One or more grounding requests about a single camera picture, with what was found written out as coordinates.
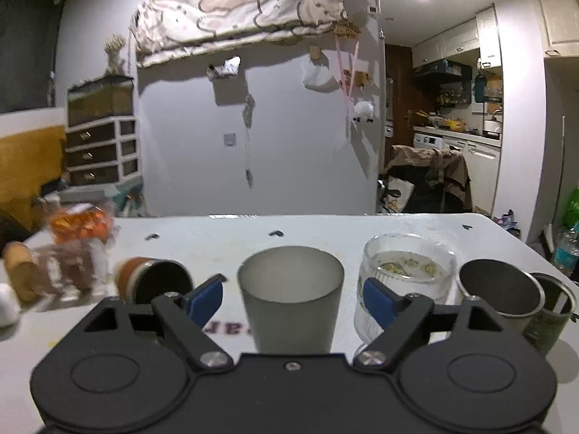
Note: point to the brown cup with dark rim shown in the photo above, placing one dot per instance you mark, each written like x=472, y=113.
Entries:
x=135, y=275

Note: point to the yellow cloth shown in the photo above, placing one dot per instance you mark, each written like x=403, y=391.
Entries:
x=29, y=162

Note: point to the printed blanket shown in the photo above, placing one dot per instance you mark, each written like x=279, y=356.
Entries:
x=235, y=4

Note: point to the wall socket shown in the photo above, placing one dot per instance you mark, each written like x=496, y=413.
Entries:
x=230, y=139

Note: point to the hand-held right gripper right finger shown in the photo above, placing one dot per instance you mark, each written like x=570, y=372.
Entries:
x=379, y=302

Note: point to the grey frosted cup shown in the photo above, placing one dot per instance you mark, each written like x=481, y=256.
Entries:
x=289, y=307

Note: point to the clear ribbed glass cup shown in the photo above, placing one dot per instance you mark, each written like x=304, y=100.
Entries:
x=420, y=280

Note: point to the orange snack packet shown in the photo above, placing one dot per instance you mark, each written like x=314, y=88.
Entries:
x=79, y=226

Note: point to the dark curtain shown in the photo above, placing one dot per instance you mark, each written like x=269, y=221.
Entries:
x=27, y=49

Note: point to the chair with brown jacket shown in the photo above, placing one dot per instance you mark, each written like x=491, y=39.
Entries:
x=429, y=176

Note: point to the printed tote bag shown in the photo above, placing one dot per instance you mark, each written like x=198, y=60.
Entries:
x=398, y=194

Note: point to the plastic water bottle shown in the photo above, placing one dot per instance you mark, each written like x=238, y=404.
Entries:
x=567, y=251

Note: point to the white plush sheep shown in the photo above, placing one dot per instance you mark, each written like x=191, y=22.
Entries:
x=363, y=110

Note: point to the green plastic bag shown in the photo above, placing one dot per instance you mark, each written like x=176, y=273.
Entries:
x=572, y=208

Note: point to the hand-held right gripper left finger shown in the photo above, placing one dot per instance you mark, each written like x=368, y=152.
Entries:
x=206, y=302

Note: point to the white washing machine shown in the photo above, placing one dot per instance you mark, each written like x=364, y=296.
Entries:
x=429, y=140

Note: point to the pink ribbon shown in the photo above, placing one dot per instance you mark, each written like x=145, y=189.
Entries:
x=347, y=77

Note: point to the stainless steel cup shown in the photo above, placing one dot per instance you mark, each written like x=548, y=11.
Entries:
x=497, y=285

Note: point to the brown bread packet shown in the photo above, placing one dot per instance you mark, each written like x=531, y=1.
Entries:
x=59, y=266

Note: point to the white drawer cabinet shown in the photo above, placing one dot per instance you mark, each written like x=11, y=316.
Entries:
x=102, y=149

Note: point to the green metal can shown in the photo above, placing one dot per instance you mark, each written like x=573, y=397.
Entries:
x=549, y=321

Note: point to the white kitchen wall cabinets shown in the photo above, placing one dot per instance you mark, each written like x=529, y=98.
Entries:
x=488, y=36

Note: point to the white round object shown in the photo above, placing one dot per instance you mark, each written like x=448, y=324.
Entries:
x=7, y=305

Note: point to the white plastic bag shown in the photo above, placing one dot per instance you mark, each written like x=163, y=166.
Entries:
x=319, y=77

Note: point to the glass tank with dark lid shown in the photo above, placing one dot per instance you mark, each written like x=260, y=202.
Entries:
x=99, y=99

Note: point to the dried flower bunch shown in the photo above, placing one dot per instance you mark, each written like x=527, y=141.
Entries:
x=115, y=52

